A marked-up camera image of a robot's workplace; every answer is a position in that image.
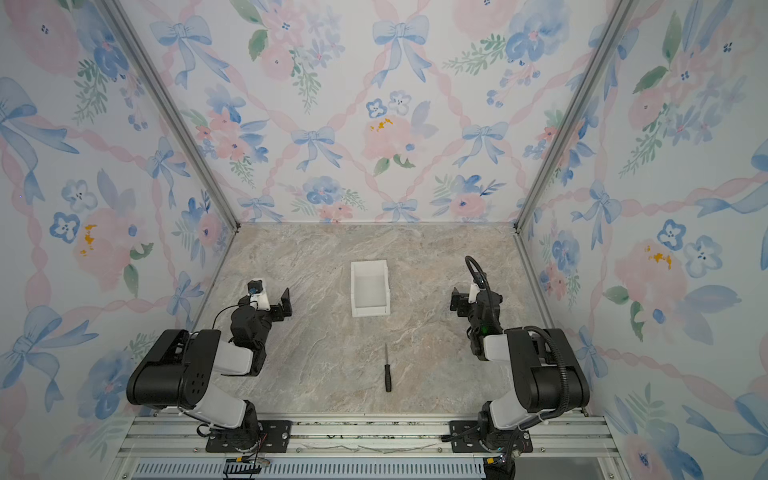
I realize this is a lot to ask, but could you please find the black screwdriver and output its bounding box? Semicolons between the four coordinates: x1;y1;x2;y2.
384;344;393;393

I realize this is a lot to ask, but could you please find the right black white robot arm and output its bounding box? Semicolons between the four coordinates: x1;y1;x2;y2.
441;286;590;455

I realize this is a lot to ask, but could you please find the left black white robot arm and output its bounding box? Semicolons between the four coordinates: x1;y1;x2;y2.
126;280;293;456

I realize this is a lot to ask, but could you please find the white plastic bin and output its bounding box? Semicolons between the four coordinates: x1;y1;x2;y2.
350;260;391;318

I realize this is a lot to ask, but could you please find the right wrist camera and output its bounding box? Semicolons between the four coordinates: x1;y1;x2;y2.
468;283;481;304

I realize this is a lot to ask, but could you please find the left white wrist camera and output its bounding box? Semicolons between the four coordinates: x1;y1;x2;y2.
247;279;271;311

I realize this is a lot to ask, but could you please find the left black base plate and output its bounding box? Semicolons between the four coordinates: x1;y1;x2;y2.
205;420;292;454

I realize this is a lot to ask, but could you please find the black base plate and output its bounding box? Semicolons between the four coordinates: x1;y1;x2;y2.
440;420;534;455
205;420;292;454

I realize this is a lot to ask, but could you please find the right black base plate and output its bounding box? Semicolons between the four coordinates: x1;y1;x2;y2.
440;420;534;455

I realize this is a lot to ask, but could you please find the aluminium mounting rail frame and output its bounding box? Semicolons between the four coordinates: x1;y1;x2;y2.
107;411;629;479

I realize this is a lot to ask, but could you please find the right aluminium corner post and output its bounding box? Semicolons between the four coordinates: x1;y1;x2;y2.
514;0;635;235

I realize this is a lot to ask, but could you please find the aluminium corner post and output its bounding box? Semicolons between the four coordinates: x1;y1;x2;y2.
514;0;635;235
96;0;241;232

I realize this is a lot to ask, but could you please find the left aluminium corner post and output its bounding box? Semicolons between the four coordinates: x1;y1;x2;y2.
96;0;241;232

